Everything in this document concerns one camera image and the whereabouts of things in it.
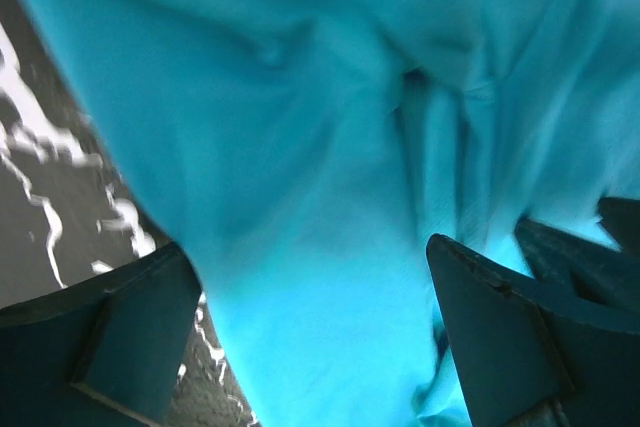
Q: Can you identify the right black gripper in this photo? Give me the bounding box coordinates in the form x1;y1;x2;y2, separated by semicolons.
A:
515;197;639;314

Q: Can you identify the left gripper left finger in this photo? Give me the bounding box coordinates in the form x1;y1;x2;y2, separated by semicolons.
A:
1;243;201;426

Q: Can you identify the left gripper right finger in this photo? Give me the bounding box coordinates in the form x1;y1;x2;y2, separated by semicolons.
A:
426;235;639;426

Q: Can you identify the teal t shirt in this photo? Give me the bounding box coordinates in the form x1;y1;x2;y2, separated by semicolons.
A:
22;0;639;426

